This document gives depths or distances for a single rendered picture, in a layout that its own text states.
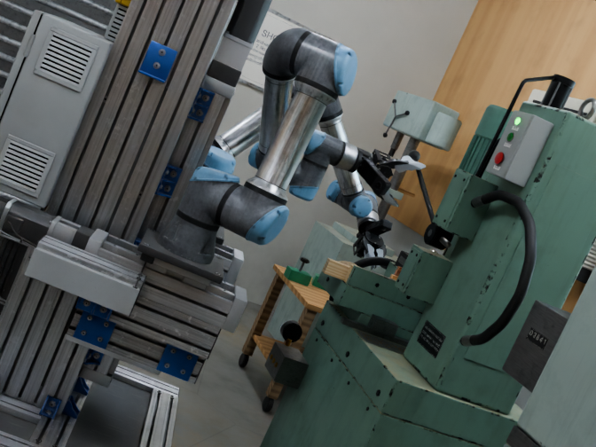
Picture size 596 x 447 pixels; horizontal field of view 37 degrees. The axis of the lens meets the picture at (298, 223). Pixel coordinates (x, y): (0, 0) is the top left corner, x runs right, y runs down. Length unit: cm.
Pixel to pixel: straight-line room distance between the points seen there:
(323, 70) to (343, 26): 332
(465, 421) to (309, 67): 94
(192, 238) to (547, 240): 86
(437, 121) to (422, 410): 274
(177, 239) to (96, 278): 23
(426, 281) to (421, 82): 359
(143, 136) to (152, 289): 42
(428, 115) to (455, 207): 261
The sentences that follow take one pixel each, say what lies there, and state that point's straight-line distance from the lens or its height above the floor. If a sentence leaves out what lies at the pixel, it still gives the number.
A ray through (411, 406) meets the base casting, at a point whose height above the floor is 75.
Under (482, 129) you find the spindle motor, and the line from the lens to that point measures 245.
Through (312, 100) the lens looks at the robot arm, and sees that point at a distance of 219.
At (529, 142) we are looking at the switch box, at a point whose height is 142.
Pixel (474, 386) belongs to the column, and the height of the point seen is 84.
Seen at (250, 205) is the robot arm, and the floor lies 101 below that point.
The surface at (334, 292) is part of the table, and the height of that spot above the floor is 86.
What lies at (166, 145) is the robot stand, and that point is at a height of 104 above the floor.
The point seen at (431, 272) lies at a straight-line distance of 224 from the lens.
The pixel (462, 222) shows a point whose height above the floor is 119.
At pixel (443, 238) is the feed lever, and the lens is 228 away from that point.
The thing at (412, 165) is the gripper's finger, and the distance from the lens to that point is 253.
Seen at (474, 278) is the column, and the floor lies 108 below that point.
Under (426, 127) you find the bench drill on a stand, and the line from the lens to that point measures 477.
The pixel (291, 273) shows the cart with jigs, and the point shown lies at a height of 56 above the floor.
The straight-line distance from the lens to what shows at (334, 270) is 238.
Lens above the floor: 129
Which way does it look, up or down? 7 degrees down
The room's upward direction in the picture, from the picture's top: 24 degrees clockwise
